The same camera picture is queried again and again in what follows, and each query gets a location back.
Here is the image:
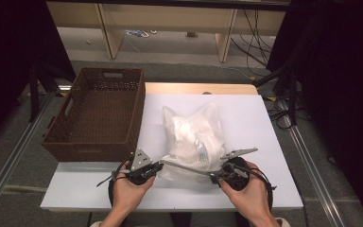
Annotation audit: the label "white shirt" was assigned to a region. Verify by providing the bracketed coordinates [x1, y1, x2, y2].
[169, 116, 225, 165]

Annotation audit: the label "black floor cables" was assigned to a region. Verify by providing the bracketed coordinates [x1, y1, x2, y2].
[263, 94, 313, 131]

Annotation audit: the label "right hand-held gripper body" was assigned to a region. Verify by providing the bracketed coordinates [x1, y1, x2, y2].
[219, 147, 259, 192]

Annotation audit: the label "blue and white cable bundle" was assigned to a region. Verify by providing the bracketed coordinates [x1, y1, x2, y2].
[125, 29, 158, 39]

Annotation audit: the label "black metal stand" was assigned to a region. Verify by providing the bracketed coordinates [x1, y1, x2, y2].
[27, 61, 61, 123]
[253, 64, 301, 127]

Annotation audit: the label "metal floor rail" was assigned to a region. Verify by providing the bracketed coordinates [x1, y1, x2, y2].
[277, 97, 348, 227]
[0, 91, 56, 218]

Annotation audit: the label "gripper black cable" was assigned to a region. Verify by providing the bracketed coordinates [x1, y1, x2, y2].
[230, 163, 278, 213]
[95, 152, 133, 206]

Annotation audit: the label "black curtain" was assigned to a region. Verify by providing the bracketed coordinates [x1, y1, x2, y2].
[0, 0, 77, 149]
[266, 0, 363, 227]

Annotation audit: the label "black hanging cables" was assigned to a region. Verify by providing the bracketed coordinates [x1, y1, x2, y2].
[230, 9, 273, 69]

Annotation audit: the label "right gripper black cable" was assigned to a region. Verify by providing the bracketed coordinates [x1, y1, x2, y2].
[230, 163, 278, 213]

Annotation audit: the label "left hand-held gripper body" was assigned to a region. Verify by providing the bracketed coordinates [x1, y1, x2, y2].
[127, 148, 159, 186]

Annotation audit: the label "person's left hand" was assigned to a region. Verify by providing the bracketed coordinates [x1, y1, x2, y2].
[111, 160, 157, 217]

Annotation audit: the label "light wooden shelf unit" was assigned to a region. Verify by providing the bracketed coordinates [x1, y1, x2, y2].
[45, 0, 289, 63]

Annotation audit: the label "white mesh laundry bag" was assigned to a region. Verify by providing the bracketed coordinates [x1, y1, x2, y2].
[157, 101, 231, 183]

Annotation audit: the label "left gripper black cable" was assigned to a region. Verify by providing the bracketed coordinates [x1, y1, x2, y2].
[95, 152, 133, 206]

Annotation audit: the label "brown woven basket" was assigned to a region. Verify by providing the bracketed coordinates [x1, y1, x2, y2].
[41, 66, 147, 164]

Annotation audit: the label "person's right hand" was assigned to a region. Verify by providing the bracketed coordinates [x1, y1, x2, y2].
[219, 160, 279, 224]

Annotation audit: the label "person's legs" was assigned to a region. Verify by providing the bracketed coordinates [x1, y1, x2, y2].
[129, 211, 244, 227]

